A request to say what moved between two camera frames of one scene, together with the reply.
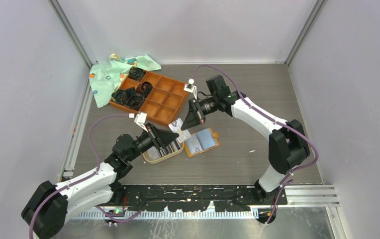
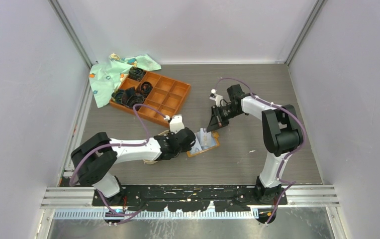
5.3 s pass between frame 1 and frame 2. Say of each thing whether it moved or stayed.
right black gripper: moved
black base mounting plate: stayed
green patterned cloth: stayed
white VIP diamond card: moved
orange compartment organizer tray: stayed
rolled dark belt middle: stayed
